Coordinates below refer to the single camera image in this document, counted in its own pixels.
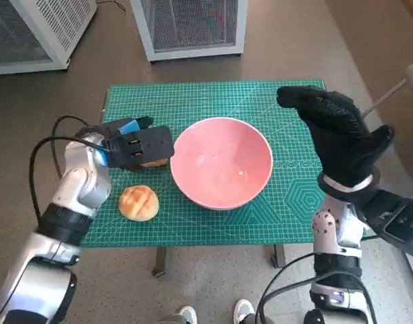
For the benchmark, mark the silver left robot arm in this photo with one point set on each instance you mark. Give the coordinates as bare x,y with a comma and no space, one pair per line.
78,189

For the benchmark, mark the long striped toy bread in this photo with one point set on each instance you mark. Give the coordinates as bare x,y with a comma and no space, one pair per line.
156,163

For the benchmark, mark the green cutting mat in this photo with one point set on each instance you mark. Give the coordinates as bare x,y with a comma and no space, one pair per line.
226,98

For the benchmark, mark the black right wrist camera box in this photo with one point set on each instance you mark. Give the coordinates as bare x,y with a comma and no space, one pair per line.
399,226

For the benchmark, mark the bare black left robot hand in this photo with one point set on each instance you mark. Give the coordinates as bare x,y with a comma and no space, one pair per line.
132,125

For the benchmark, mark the pink bowl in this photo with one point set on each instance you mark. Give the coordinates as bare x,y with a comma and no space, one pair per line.
223,162

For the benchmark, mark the dark metal table leg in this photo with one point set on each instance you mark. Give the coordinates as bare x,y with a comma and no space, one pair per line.
161,260
280,256

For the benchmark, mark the round toy bread bun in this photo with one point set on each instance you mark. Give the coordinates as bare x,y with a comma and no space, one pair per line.
139,202

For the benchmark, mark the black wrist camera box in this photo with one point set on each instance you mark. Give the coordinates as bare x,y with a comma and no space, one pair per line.
149,141
399,226

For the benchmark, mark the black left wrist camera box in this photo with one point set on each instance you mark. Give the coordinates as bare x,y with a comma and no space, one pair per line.
149,141

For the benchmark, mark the white mesh cabinet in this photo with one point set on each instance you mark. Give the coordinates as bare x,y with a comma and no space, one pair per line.
58,27
193,27

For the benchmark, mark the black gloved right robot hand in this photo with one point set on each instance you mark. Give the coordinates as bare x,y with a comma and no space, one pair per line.
341,141

